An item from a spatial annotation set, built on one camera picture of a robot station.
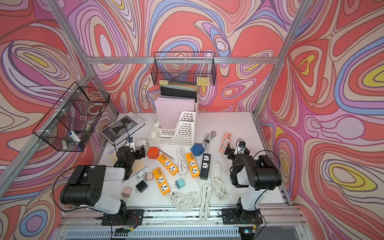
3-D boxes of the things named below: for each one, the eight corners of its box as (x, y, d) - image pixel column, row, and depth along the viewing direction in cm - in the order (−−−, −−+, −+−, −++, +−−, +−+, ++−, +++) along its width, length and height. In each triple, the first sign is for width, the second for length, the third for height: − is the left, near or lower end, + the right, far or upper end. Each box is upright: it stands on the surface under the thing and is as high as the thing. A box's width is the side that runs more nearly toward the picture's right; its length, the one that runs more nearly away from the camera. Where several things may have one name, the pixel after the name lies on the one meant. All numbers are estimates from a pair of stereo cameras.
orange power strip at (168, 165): (156, 160, 95) (156, 158, 93) (162, 155, 97) (162, 153, 96) (173, 176, 88) (173, 175, 86) (179, 170, 91) (179, 169, 89)
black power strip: (199, 179, 87) (199, 177, 85) (201, 154, 97) (201, 152, 95) (209, 180, 87) (209, 178, 84) (210, 155, 97) (210, 153, 95)
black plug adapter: (136, 187, 85) (135, 186, 83) (143, 181, 87) (142, 179, 85) (141, 193, 83) (140, 192, 81) (148, 186, 85) (147, 185, 83)
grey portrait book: (102, 134, 108) (99, 131, 105) (133, 114, 121) (132, 111, 118) (113, 146, 101) (111, 144, 98) (146, 124, 114) (145, 121, 112)
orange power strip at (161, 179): (163, 196, 82) (162, 194, 79) (153, 172, 91) (152, 170, 88) (171, 191, 84) (171, 189, 81) (161, 168, 92) (160, 166, 90)
